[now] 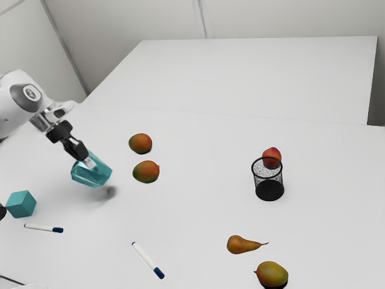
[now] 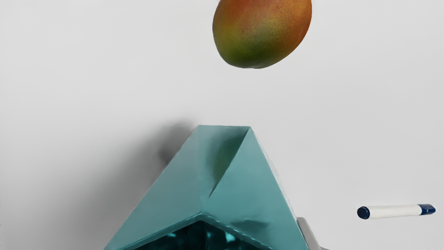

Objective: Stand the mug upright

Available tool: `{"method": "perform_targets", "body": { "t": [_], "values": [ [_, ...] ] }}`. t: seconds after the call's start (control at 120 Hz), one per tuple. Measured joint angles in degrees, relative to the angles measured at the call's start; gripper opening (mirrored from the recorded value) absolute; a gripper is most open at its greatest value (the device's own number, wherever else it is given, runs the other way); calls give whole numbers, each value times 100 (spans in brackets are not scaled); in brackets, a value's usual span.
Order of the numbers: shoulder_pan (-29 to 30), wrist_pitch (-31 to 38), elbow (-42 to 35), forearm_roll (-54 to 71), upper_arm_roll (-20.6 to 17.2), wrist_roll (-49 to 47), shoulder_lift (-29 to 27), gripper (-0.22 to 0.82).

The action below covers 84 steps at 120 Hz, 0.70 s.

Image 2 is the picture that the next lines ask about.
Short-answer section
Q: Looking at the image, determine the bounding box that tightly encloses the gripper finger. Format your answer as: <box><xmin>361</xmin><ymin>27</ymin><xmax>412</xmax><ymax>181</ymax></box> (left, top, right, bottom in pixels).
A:
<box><xmin>297</xmin><ymin>217</ymin><xmax>328</xmax><ymax>250</ymax></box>

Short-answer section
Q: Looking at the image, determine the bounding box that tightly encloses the teal faceted mug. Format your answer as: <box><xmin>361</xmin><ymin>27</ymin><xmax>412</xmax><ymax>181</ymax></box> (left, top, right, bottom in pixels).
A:
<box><xmin>103</xmin><ymin>125</ymin><xmax>310</xmax><ymax>250</ymax></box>

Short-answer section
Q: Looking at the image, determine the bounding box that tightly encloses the white marker with blue cap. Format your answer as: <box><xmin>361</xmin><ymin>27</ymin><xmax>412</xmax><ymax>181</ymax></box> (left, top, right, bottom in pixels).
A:
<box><xmin>357</xmin><ymin>204</ymin><xmax>436</xmax><ymax>220</ymax></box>

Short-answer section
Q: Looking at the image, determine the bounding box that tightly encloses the red green mango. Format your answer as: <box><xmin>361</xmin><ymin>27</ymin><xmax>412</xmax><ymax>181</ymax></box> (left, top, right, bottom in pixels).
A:
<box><xmin>212</xmin><ymin>0</ymin><xmax>313</xmax><ymax>69</ymax></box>

